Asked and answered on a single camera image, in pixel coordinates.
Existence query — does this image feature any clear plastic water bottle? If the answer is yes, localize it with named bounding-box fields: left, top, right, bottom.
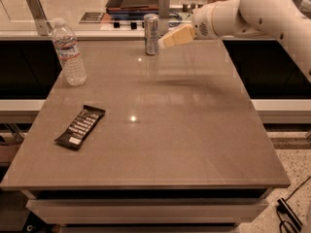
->
left=52, top=17, right=87, bottom=86

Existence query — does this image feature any left metal bracket post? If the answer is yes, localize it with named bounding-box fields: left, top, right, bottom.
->
left=26, top=0, right=51, bottom=36

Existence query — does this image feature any silver redbull can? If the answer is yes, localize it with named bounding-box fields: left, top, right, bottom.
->
left=144, top=14, right=159, bottom=55

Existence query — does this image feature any dark tray stack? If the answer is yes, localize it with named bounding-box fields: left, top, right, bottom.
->
left=105, top=0, right=169, bottom=16

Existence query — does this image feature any middle metal bracket post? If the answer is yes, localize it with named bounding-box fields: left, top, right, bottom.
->
left=158, top=0, right=170, bottom=35

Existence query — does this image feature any black rxbar chocolate bar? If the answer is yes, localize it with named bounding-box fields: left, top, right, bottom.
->
left=54, top=105, right=106, bottom=150

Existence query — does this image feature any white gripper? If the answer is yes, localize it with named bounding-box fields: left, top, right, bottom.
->
left=158, top=3, right=218, bottom=49

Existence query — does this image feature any black floor device with cable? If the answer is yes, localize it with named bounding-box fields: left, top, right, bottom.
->
left=276, top=177, right=311, bottom=233

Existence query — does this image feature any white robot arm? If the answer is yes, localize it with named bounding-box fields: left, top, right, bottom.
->
left=158, top=0, right=311, bottom=81

